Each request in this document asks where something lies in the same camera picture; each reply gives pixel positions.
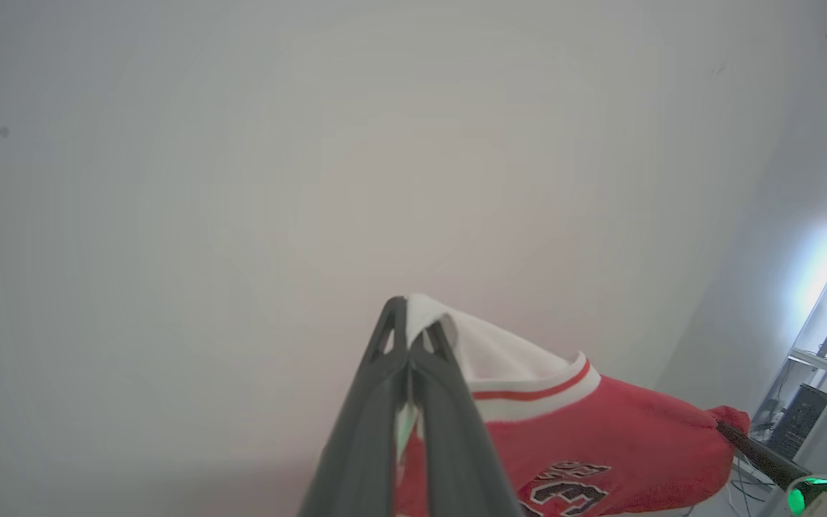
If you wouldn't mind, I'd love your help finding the black computer tower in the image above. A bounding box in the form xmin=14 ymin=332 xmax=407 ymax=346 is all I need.
xmin=772 ymin=384 xmax=827 ymax=460

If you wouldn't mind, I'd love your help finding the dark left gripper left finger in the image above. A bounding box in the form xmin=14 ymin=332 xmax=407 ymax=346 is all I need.
xmin=297 ymin=296 xmax=411 ymax=517

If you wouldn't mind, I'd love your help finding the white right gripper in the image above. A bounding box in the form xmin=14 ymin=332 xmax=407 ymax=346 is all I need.
xmin=715 ymin=420 xmax=827 ymax=517

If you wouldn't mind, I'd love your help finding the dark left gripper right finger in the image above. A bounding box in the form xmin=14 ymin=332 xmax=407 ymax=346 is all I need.
xmin=408 ymin=316 xmax=525 ymax=517

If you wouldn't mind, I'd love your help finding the red jersey with white trim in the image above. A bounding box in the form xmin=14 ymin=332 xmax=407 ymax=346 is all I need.
xmin=392 ymin=293 xmax=752 ymax=517

